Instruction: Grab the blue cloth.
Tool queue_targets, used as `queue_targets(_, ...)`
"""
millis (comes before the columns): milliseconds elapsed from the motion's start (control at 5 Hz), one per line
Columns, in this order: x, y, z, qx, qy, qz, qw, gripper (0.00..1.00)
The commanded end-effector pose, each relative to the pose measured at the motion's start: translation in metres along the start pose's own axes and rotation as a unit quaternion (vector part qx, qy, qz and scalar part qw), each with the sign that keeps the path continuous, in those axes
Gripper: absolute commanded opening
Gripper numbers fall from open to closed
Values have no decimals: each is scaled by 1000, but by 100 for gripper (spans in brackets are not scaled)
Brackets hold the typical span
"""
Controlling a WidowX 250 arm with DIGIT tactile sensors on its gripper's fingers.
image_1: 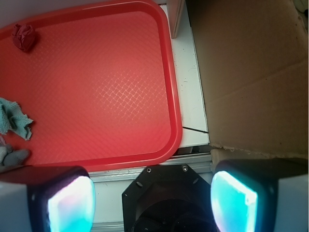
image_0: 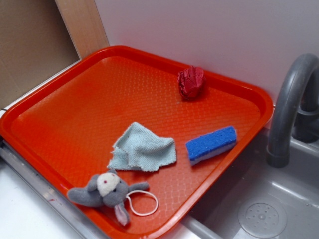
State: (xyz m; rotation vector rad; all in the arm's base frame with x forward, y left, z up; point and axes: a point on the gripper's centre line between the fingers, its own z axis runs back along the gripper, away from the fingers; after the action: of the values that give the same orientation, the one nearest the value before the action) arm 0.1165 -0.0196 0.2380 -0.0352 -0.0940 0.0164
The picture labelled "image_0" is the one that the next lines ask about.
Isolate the brown cardboard panel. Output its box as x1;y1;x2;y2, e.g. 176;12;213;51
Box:
0;0;79;108

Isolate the grey plush toy animal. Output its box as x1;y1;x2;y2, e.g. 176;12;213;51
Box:
67;170;159;226

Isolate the round sink drain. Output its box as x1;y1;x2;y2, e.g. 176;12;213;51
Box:
238;201;287;239

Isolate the light blue cloth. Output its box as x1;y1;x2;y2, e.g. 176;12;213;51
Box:
107;122;177;172

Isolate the wooden board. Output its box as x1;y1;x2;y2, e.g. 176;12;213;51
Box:
55;0;110;59

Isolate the blue white sponge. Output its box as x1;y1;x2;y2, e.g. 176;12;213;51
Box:
185;126;237;166

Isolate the grey plastic sink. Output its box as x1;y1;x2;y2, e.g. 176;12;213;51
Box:
182;130;319;239

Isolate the grey plastic faucet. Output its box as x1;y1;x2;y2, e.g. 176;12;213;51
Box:
267;53;319;168

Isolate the red crumpled ball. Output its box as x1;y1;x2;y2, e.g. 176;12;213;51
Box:
177;66;206;100

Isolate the orange plastic tray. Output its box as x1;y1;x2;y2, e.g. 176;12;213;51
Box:
0;46;273;239

